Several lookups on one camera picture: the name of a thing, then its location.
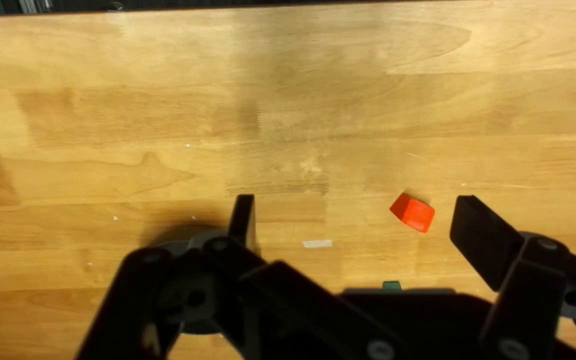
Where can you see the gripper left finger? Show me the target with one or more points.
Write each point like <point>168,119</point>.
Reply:
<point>288,310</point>

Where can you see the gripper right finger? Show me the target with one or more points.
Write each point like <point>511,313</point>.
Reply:
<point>488,240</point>

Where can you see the white tape strip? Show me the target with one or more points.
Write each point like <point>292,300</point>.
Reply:
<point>317,244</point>

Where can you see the orange block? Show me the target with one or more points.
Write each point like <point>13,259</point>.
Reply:
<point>412,214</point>

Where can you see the green block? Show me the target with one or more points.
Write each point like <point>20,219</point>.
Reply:
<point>392,285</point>

